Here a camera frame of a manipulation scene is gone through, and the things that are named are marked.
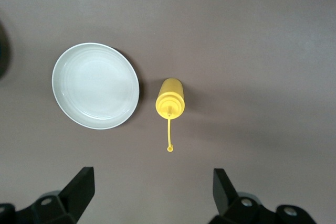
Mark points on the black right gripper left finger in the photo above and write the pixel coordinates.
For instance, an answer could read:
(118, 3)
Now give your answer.
(73, 197)

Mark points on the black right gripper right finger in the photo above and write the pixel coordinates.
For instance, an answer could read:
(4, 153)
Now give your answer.
(228, 197)

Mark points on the beige round plate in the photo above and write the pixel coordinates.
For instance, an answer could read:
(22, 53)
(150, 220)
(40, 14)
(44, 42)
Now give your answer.
(95, 86)

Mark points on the blue round plate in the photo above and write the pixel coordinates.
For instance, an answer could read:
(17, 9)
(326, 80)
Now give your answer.
(4, 51)

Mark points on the yellow squeeze bottle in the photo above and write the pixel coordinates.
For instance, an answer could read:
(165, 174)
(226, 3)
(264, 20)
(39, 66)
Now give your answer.
(171, 95)

